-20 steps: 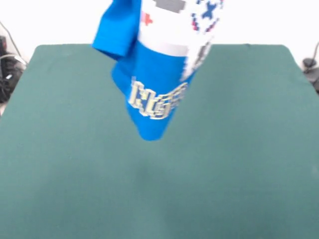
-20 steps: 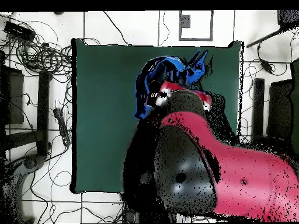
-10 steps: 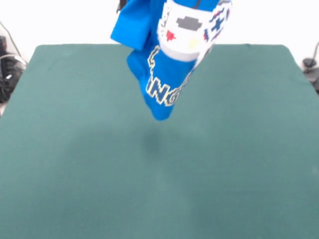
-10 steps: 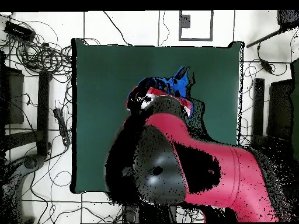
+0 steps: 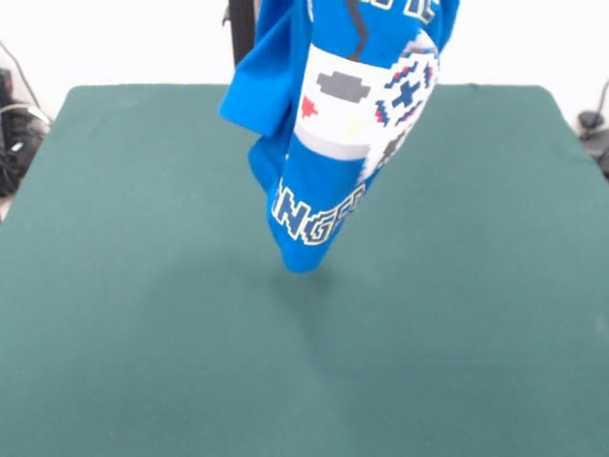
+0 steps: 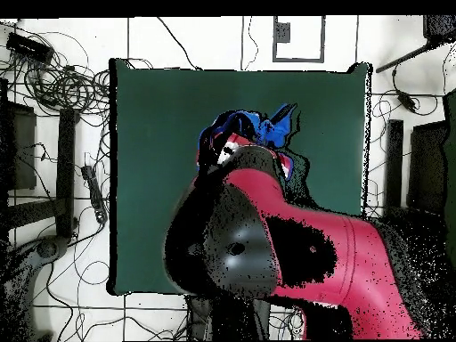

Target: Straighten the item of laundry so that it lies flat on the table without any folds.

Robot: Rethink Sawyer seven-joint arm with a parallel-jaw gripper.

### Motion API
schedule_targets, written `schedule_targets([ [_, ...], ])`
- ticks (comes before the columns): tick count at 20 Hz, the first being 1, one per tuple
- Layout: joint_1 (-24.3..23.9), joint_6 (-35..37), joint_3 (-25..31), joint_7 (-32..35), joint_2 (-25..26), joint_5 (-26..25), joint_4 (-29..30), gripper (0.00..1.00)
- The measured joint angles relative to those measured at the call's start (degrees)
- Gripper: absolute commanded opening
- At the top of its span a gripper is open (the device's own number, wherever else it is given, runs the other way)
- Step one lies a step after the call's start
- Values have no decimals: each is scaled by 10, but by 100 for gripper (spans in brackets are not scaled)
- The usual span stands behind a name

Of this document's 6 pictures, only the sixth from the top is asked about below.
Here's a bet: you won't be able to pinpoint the green cloth of neighbouring table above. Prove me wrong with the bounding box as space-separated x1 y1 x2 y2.
441 90 456 268

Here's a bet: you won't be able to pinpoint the black upright bar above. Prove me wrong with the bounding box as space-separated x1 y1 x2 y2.
55 108 77 240
386 118 404 209

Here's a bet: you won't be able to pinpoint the dark stand base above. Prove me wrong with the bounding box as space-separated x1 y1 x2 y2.
3 234 70 339

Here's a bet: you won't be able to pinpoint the blue printed t-shirt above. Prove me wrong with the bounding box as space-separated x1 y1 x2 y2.
196 102 298 181

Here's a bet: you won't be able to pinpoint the black power adapter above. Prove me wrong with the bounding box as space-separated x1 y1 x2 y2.
396 90 419 112

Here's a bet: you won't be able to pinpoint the black electronics box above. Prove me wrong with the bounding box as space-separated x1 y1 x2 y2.
5 31 55 65

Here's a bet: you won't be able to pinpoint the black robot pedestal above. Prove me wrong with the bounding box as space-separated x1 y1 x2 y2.
186 294 273 341

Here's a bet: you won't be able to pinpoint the black tripod stand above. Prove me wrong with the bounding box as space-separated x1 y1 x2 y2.
375 14 456 74

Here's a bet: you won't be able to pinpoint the tangled black cables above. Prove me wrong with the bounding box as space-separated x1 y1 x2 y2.
0 28 111 118

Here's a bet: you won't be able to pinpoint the grey square floor frame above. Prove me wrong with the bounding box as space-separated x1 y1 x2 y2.
273 15 326 64

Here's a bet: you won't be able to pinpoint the dark flat panel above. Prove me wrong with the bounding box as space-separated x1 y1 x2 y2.
0 101 37 191
408 120 448 215

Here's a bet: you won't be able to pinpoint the dark green table cloth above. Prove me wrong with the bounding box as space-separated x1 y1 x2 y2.
108 57 373 298

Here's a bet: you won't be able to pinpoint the black power strip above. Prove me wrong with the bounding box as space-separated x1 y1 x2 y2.
80 164 109 224

